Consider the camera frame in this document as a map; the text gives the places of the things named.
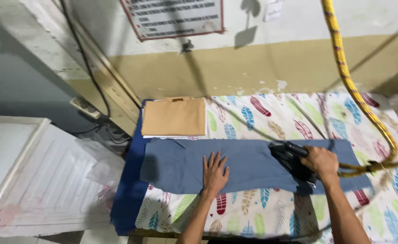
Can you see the person's right hand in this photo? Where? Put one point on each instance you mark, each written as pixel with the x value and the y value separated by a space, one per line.
pixel 321 162

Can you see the person's left hand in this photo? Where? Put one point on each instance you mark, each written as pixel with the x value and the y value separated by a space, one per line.
pixel 214 174

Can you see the person's right fingers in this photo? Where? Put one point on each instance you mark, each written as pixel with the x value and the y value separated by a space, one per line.
pixel 306 157

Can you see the black steam iron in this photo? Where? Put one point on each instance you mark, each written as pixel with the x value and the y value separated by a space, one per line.
pixel 292 157

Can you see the blue grey garment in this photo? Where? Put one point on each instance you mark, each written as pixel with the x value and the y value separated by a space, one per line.
pixel 246 166

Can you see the feather print ironing cover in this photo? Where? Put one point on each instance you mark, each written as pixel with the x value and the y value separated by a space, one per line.
pixel 273 203

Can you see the folded tan garment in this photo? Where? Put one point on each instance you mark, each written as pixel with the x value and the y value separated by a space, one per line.
pixel 175 117

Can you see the blue cloth underlay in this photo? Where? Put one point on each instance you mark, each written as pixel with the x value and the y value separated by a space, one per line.
pixel 129 189

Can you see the clear plastic bag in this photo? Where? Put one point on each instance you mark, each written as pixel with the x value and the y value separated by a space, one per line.
pixel 100 162

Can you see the white power strip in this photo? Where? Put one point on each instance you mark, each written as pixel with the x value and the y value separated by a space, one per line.
pixel 84 106

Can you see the white louvred panel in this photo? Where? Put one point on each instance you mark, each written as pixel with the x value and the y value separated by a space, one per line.
pixel 39 176

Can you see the white paper on wall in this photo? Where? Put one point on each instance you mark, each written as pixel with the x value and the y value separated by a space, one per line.
pixel 273 10

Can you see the red bordered wall notice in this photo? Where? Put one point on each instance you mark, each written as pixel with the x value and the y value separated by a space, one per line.
pixel 175 17

